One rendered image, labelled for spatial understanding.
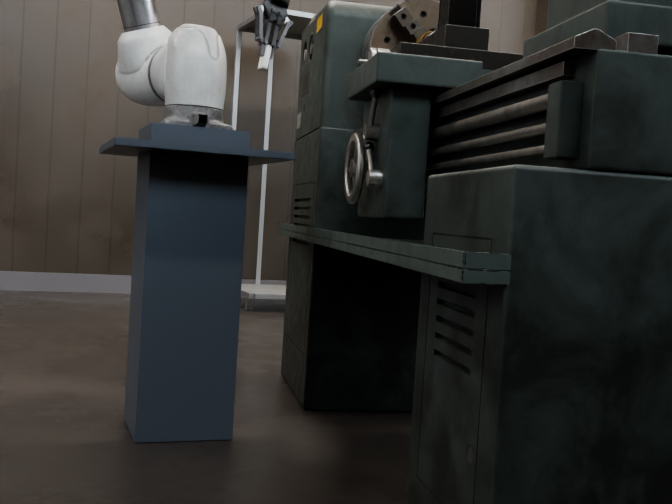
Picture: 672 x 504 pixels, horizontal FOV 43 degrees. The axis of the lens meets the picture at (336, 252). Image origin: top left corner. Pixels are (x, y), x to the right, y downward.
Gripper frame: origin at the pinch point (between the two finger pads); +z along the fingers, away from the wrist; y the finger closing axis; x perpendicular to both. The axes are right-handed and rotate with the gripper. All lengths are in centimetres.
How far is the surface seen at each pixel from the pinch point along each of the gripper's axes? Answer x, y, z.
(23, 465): 14, 47, 117
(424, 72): 84, 12, 22
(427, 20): 27.8, -33.9, -19.4
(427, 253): 115, 33, 63
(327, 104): 1.0, -23.9, 5.9
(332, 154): 1.8, -28.7, 20.2
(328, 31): 1.3, -19.0, -15.4
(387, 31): 22.2, -24.7, -13.5
